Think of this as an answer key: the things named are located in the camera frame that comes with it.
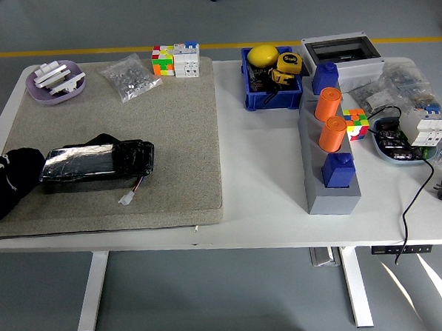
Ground black rag with white print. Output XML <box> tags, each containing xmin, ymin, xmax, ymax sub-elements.
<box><xmin>0</xmin><ymin>146</ymin><xmax>50</xmax><ymax>224</ymax></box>

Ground black table control panel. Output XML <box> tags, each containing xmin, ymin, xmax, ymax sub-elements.
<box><xmin>371</xmin><ymin>243</ymin><xmax>434</xmax><ymax>256</ymax></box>

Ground grey-brown table mat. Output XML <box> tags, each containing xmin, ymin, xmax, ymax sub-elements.
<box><xmin>0</xmin><ymin>55</ymin><xmax>225</xmax><ymax>239</ymax></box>

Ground blue plastic bin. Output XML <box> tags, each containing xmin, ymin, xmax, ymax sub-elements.
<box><xmin>240</xmin><ymin>44</ymin><xmax>305</xmax><ymax>113</ymax></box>

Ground yellow and black tool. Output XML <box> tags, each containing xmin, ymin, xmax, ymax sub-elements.
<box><xmin>267</xmin><ymin>67</ymin><xmax>295</xmax><ymax>88</ymax></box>

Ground white circuit breaker block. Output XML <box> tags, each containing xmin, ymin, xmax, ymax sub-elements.
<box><xmin>173</xmin><ymin>40</ymin><xmax>201</xmax><ymax>79</ymax></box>

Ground orange cylinder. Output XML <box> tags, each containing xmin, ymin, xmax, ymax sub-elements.
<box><xmin>312</xmin><ymin>87</ymin><xmax>344</xmax><ymax>123</ymax></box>
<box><xmin>317</xmin><ymin>115</ymin><xmax>349</xmax><ymax>154</ymax></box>

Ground grey block holder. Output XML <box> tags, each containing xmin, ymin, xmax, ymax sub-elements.
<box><xmin>295</xmin><ymin>73</ymin><xmax>364</xmax><ymax>218</ymax></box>

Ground blue block with knob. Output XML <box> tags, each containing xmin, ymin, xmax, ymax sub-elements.
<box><xmin>320</xmin><ymin>152</ymin><xmax>357</xmax><ymax>190</ymax></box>
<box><xmin>310</xmin><ymin>61</ymin><xmax>341</xmax><ymax>96</ymax></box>

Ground yellow rounded object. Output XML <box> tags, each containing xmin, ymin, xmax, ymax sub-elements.
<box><xmin>246</xmin><ymin>43</ymin><xmax>281</xmax><ymax>69</ymax></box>

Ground large colourful puzzle cube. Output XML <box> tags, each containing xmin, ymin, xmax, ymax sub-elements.
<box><xmin>150</xmin><ymin>44</ymin><xmax>176</xmax><ymax>78</ymax></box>

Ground yellow tape measure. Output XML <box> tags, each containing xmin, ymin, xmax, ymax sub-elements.
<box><xmin>276</xmin><ymin>51</ymin><xmax>304</xmax><ymax>76</ymax></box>

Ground clear bag of metal nuts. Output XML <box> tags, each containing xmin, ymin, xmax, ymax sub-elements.
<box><xmin>98</xmin><ymin>51</ymin><xmax>165</xmax><ymax>105</ymax></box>

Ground grey box under table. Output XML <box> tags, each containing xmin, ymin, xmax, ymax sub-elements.
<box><xmin>309</xmin><ymin>246</ymin><xmax>342</xmax><ymax>268</ymax></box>

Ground small colourful puzzle cube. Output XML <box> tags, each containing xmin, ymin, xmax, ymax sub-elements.
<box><xmin>342</xmin><ymin>107</ymin><xmax>372</xmax><ymax>143</ymax></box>

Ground black electronic parts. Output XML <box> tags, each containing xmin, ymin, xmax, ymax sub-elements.
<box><xmin>374</xmin><ymin>119</ymin><xmax>425</xmax><ymax>162</ymax></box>

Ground white table leg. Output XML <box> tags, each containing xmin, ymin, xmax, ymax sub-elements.
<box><xmin>73</xmin><ymin>251</ymin><xmax>114</xmax><ymax>331</ymax></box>
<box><xmin>340</xmin><ymin>244</ymin><xmax>375</xmax><ymax>330</ymax></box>

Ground light blue dish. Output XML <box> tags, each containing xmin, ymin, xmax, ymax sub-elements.
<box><xmin>368</xmin><ymin>114</ymin><xmax>442</xmax><ymax>169</ymax></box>

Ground stack of white plastic pieces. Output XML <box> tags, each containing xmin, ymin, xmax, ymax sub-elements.
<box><xmin>33</xmin><ymin>60</ymin><xmax>73</xmax><ymax>90</ymax></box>

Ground clear bags of small parts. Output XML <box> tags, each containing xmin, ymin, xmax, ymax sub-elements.
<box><xmin>347</xmin><ymin>58</ymin><xmax>442</xmax><ymax>121</ymax></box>

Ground purple shallow dish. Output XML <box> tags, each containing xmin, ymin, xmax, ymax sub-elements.
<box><xmin>24</xmin><ymin>59</ymin><xmax>88</xmax><ymax>107</ymax></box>

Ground white breaker with blue clips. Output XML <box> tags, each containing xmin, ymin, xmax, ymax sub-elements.
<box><xmin>398</xmin><ymin>104</ymin><xmax>442</xmax><ymax>150</ymax></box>

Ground red white wire with connector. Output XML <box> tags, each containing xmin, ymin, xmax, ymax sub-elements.
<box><xmin>117</xmin><ymin>173</ymin><xmax>148</xmax><ymax>206</ymax></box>

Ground grey electrical enclosure box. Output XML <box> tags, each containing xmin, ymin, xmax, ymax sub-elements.
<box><xmin>297</xmin><ymin>30</ymin><xmax>387</xmax><ymax>94</ymax></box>

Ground white T-shaped plastic bracket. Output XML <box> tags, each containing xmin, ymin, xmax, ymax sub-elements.
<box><xmin>47</xmin><ymin>71</ymin><xmax>87</xmax><ymax>97</ymax></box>

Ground black cord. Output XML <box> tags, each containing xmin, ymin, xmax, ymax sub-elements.
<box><xmin>366</xmin><ymin>103</ymin><xmax>442</xmax><ymax>267</ymax></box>

